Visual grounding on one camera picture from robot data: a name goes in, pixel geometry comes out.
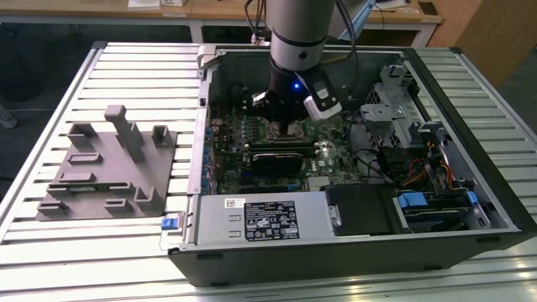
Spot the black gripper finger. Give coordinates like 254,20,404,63
286,118,310,138
250,90,289,138

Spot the silver CPU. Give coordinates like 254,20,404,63
268,121,306,138

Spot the black RAM slot bank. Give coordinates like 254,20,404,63
248,140,318,152

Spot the black graphics card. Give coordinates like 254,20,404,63
246,150,305,174

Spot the green motherboard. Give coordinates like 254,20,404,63
205,103,366,194

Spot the metal drive cage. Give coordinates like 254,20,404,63
358,64,422,148

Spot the black plastic shroud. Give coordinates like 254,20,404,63
325,184,397,237

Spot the grey power supply unit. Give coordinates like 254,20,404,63
180,191,337,249

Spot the hard disk in blue carrier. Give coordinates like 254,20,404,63
393,190,473,232

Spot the grey parts rack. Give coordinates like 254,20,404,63
35,104,180,221

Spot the black open PC case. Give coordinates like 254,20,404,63
166,43,537,288

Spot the green RAM stick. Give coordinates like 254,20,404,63
67,184,112,192

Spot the wooden cabinet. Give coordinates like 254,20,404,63
428,0,537,89

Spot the grey chair foot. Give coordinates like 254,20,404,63
0,100,19,128

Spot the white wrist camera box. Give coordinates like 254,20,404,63
296,72,344,120

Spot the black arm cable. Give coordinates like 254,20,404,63
334,0,361,62

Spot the coloured wire bundle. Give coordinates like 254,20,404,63
402,141,457,189

